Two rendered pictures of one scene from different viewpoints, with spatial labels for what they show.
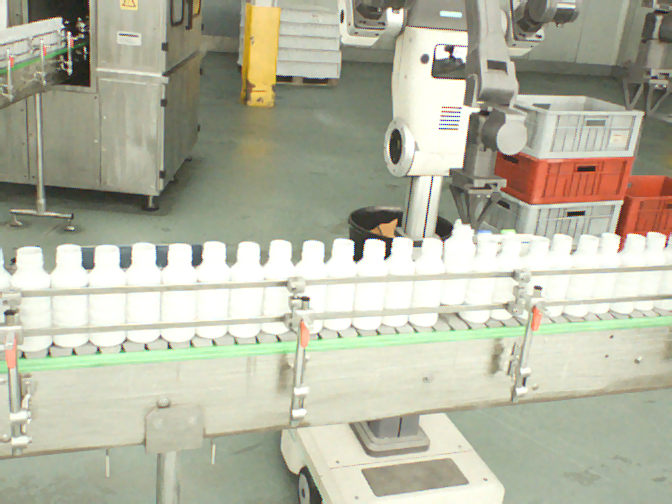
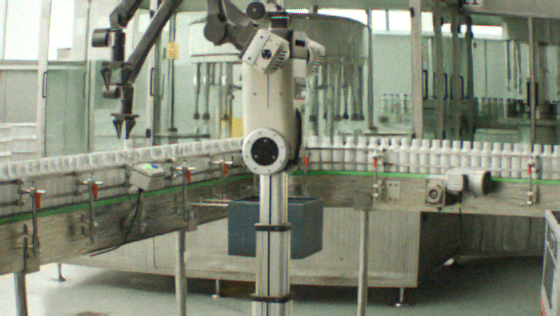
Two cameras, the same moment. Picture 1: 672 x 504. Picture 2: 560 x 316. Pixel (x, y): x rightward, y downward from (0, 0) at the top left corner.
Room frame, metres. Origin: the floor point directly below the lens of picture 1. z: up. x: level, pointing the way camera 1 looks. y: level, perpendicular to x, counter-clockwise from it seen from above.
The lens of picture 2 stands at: (4.68, -3.56, 1.38)
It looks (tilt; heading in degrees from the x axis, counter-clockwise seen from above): 3 degrees down; 128
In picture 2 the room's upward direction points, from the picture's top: 1 degrees clockwise
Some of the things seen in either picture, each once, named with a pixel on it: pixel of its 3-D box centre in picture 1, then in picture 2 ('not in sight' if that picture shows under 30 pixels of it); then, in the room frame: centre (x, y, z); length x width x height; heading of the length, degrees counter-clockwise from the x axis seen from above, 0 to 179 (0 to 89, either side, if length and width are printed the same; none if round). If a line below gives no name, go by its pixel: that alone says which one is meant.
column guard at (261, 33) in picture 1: (260, 55); not in sight; (8.99, 1.11, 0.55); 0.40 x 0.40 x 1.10; 21
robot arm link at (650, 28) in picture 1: (659, 27); (116, 39); (1.67, -0.62, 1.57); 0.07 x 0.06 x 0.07; 21
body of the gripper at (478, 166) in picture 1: (478, 163); (125, 108); (1.35, -0.24, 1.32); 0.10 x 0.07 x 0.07; 21
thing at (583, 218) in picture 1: (547, 211); not in sight; (3.76, -1.05, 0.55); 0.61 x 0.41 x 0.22; 118
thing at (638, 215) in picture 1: (645, 204); not in sight; (4.11, -1.67, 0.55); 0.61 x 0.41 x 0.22; 114
